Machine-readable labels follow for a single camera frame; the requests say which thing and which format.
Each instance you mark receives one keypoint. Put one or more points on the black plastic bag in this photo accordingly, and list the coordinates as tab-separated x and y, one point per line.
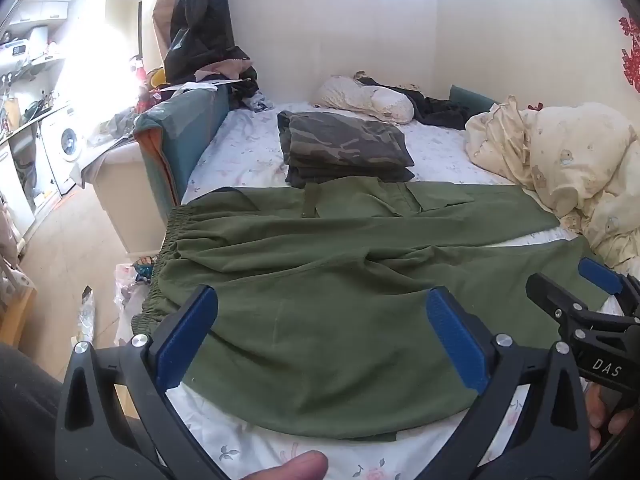
200	20

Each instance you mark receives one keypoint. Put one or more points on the white wall cabinet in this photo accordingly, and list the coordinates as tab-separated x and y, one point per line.
55	7

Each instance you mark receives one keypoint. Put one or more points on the person's left hand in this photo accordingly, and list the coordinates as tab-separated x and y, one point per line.
292	466

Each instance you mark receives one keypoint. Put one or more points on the white washing machine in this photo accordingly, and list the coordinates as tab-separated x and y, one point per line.
62	147

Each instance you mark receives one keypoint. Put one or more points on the teal pillow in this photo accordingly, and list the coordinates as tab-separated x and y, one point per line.
470	100

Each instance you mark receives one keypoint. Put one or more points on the cream floral pillow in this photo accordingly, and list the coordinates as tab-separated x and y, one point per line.
365	100

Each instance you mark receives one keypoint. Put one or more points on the cream bear print duvet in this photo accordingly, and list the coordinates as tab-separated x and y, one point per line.
570	160

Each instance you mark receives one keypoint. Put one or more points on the brown hanging cloth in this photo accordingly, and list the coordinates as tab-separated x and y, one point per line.
167	2

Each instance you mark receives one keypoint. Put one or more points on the white storage box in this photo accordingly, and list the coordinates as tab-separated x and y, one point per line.
127	200

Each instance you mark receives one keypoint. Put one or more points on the red wall decoration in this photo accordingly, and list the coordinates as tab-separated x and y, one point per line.
631	52

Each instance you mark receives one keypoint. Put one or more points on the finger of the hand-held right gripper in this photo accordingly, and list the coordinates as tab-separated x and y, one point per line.
602	276
555	300

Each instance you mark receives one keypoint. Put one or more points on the green pants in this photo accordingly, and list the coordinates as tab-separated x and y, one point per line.
340	305

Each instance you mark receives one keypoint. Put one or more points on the floral white bed sheet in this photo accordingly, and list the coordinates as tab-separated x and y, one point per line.
440	150

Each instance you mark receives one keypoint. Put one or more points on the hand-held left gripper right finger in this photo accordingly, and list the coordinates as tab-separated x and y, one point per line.
457	340

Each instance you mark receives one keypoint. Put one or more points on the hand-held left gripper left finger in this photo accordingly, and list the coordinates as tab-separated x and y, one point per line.
192	332

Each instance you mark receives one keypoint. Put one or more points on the teal bed end cushion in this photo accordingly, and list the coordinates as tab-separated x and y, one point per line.
185	135

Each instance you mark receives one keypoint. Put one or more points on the person's right hand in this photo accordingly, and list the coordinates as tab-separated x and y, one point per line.
602	422

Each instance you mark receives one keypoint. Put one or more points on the dark clothes heap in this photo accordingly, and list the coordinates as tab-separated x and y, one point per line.
435	107

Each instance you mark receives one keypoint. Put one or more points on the wooden furniture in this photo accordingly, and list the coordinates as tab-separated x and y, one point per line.
12	305

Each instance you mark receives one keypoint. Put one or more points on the folded camouflage pants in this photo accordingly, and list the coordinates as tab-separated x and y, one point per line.
345	145

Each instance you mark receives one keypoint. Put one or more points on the dark clothes on bed end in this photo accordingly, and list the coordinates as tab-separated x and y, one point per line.
250	90

